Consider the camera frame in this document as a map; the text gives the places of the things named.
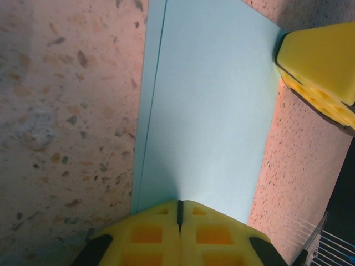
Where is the light blue cloth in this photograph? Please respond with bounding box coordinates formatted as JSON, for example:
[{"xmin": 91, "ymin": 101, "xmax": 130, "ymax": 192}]
[{"xmin": 129, "ymin": 0, "xmax": 291, "ymax": 225}]

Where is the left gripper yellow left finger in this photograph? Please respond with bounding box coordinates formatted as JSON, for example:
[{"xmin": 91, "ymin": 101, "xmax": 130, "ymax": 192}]
[{"xmin": 73, "ymin": 199, "xmax": 181, "ymax": 266}]

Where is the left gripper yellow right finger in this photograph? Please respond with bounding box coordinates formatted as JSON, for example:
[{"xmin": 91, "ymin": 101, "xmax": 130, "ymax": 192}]
[{"xmin": 179, "ymin": 199, "xmax": 288, "ymax": 266}]

